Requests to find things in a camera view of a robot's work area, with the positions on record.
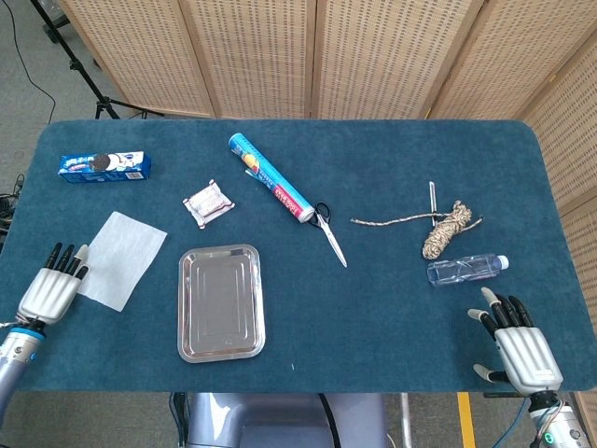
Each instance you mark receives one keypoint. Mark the wicker folding screen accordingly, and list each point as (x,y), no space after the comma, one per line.
(261,56)

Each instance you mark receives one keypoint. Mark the blue plastic wrap roll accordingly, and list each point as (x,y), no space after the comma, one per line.
(270,177)

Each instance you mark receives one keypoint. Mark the white paper sheet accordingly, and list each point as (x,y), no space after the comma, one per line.
(123,259)

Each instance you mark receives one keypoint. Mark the yellow floor tape strip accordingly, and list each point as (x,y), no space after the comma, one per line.
(466,420)

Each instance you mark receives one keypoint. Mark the blue cookie box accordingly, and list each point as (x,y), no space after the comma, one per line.
(102,168)

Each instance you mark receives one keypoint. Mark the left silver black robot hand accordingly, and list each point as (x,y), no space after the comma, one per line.
(49,296)

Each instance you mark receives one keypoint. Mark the silver metal tray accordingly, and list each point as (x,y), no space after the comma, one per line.
(221,303)

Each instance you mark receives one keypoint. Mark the black tripod stand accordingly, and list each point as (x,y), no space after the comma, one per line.
(105,106)

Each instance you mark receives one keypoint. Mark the silver metal pole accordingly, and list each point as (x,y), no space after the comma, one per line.
(406,420)

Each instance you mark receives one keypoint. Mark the blue carpet table cover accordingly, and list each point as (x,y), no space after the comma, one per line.
(373,326)

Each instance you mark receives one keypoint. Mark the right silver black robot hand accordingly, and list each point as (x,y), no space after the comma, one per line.
(529,357)

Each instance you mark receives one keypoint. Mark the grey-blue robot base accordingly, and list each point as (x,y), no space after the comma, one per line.
(280,420)

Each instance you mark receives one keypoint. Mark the clear plastic water bottle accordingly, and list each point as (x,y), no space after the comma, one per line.
(462,270)

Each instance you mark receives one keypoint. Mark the thin silver metal strip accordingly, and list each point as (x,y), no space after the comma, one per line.
(432,196)

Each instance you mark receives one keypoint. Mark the white red snack packet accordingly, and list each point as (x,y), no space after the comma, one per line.
(207,203)

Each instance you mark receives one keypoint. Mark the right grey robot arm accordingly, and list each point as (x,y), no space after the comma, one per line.
(559,429)

